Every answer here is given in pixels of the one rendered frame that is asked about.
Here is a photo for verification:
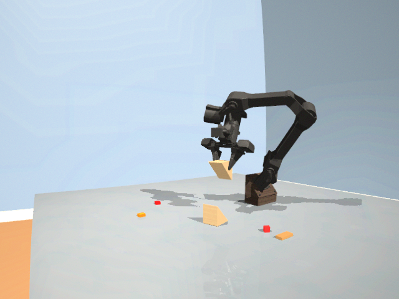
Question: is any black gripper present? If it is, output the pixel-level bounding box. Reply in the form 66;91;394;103
201;123;255;170

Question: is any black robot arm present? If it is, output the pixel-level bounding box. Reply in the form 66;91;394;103
203;90;317;191

